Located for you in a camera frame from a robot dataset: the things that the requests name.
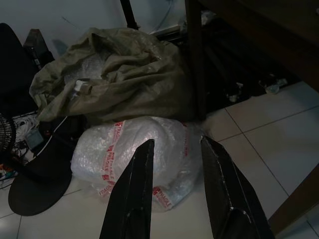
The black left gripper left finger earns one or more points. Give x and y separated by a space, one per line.
132 199

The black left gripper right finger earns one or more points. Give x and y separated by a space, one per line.
229 199

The bubble wrap bundle red tape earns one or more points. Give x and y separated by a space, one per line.
99 159

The crumpled white paper scrap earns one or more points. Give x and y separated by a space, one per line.
272 87
234 97

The olive green sack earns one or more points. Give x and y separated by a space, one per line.
124 87

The grey power adapter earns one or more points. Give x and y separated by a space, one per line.
35 139

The dark brown wooden table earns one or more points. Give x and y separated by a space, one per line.
249 37

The black pedestal fan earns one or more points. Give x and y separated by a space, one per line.
40 184

